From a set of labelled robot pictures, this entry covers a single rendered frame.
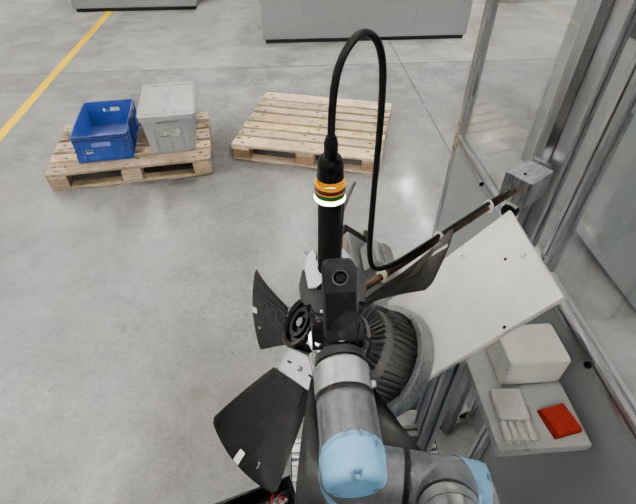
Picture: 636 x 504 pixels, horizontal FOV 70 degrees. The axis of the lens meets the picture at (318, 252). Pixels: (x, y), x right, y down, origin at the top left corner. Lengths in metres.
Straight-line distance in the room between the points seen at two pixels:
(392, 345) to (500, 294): 0.25
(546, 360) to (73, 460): 1.92
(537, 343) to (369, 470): 0.92
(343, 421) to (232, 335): 1.99
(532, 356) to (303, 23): 5.40
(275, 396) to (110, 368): 1.62
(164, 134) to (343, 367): 3.22
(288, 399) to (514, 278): 0.54
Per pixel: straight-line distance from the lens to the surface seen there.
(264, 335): 1.28
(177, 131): 3.66
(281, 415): 1.05
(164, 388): 2.41
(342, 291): 0.60
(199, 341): 2.53
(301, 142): 3.74
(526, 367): 1.35
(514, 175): 1.15
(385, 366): 1.00
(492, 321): 1.00
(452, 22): 6.60
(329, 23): 6.26
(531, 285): 0.98
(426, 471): 0.65
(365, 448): 0.54
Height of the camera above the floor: 1.99
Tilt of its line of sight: 43 degrees down
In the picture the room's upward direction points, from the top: straight up
